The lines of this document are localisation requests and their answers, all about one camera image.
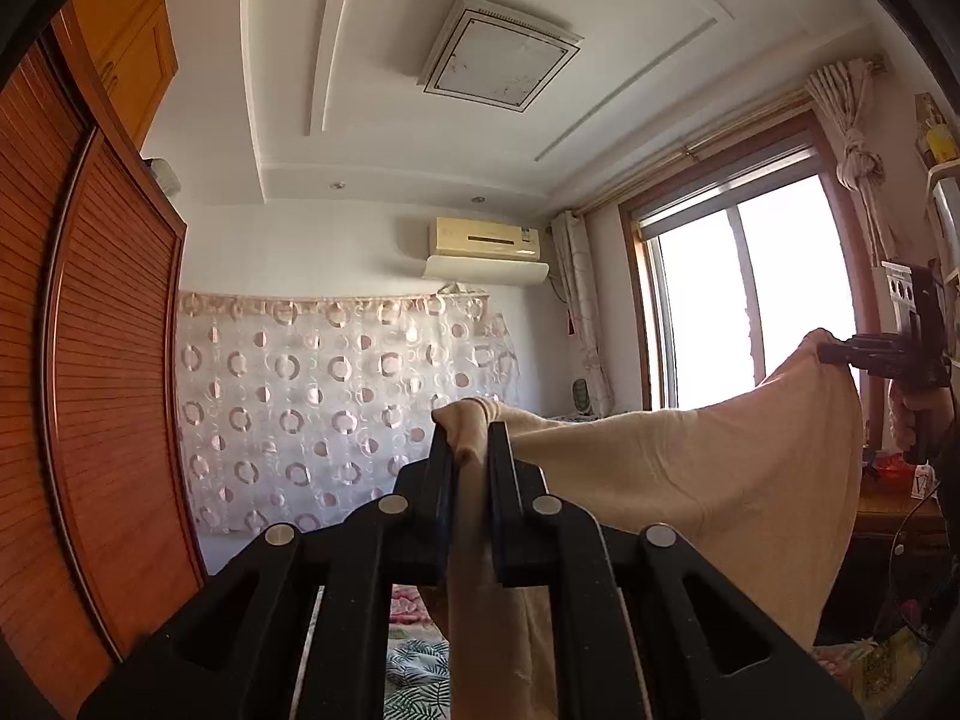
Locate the floral quilt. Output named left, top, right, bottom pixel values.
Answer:
left=389, top=585, right=443, bottom=642

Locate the wall air conditioner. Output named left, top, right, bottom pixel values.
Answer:
left=423, top=216, right=550, bottom=286

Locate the person's right hand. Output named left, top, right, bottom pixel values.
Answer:
left=889, top=380, right=955, bottom=465

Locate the wooden side cabinet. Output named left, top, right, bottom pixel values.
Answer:
left=815, top=466, right=950, bottom=645

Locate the patterned window drape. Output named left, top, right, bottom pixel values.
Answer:
left=550, top=211, right=615, bottom=418

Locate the window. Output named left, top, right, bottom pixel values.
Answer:
left=619, top=110, right=882, bottom=410

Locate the square ceiling light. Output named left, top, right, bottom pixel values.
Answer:
left=418, top=0, right=583, bottom=114

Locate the yellow patterned bag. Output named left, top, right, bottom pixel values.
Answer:
left=851, top=628, right=929, bottom=718

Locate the brown louvered wardrobe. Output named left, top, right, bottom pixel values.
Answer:
left=2, top=0, right=205, bottom=718

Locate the circle pattern wall curtain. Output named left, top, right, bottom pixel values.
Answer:
left=178, top=293, right=517, bottom=536

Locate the palm leaf bed sheet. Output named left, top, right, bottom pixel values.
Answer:
left=384, top=639, right=451, bottom=720

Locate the beige printed t-shirt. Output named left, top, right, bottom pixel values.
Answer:
left=423, top=330, right=862, bottom=718

